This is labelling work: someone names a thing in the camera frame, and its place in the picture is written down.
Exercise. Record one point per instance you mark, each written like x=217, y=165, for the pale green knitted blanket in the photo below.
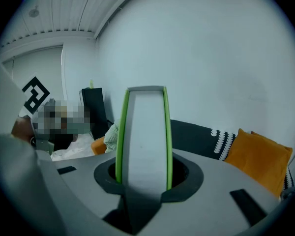
x=111, y=139

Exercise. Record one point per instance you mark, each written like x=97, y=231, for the black cabinet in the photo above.
x=93, y=107

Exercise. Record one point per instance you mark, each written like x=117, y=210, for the black white striped blanket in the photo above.
x=194, y=139

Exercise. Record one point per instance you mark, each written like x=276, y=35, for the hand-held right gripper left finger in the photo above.
x=76, y=193

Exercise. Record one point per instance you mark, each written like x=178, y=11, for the large orange cushion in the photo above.
x=255, y=161

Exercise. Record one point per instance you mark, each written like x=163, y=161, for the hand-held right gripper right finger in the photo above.
x=211, y=181

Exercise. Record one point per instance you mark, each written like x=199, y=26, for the round ceiling detector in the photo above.
x=34, y=12

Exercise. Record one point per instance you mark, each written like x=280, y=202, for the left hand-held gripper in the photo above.
x=35, y=95

